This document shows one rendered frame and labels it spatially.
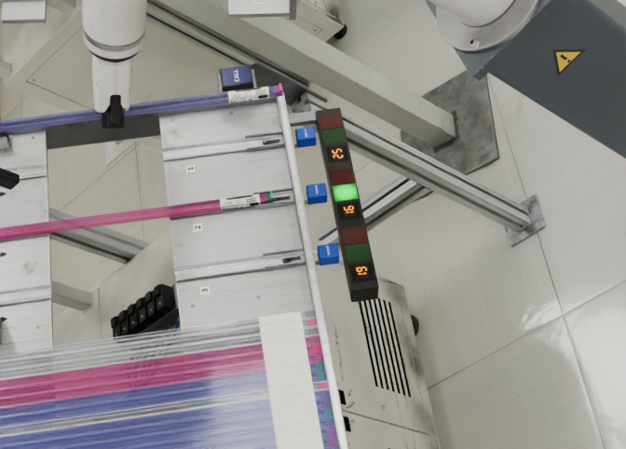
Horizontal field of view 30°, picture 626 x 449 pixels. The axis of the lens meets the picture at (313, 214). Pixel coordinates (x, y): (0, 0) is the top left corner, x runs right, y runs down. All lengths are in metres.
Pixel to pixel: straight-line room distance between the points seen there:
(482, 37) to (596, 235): 0.76
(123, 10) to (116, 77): 0.12
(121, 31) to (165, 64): 1.39
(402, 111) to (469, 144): 0.18
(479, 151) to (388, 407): 0.62
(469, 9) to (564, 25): 0.14
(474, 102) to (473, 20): 0.97
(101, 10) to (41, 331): 0.47
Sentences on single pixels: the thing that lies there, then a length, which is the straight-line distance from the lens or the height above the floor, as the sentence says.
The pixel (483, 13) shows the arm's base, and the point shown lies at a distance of 1.62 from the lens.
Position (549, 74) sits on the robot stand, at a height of 0.58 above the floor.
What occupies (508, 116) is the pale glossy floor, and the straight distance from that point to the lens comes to 2.54.
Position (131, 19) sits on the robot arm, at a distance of 1.55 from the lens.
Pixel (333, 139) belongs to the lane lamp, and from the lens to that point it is 1.85.
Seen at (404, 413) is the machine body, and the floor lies 0.16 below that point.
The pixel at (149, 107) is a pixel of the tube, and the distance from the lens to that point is 1.74.
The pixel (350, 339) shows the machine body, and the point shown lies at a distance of 2.24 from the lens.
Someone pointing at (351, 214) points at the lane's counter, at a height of 0.66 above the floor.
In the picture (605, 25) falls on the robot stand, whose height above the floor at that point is 0.58.
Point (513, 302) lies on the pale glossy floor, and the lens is 2.37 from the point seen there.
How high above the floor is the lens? 1.83
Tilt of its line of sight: 40 degrees down
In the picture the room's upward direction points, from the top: 67 degrees counter-clockwise
